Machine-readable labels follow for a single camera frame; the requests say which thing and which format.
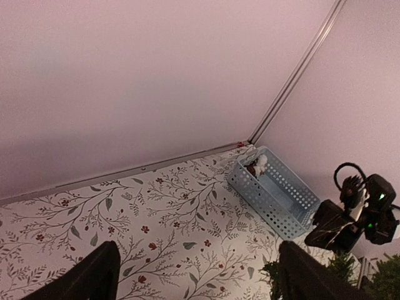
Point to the floral patterned table mat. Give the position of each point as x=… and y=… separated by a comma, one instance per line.
x=182, y=231

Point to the light blue plastic basket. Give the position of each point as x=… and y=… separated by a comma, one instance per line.
x=279, y=195

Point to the dark red bauble ornament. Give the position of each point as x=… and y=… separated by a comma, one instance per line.
x=250, y=168

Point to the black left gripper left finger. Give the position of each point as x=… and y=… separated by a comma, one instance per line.
x=95, y=277

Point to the right aluminium corner post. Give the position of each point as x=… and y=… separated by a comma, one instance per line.
x=293, y=79

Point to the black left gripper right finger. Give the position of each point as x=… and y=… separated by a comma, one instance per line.
x=302, y=277

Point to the small green christmas tree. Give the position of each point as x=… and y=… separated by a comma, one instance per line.
x=384, y=283

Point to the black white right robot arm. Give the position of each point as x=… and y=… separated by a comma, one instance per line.
x=368, y=212

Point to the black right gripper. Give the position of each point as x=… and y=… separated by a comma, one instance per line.
x=333, y=230

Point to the white cotton ornament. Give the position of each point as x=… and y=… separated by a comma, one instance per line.
x=261, y=165

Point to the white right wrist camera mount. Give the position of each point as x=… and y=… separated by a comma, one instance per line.
x=354, y=195

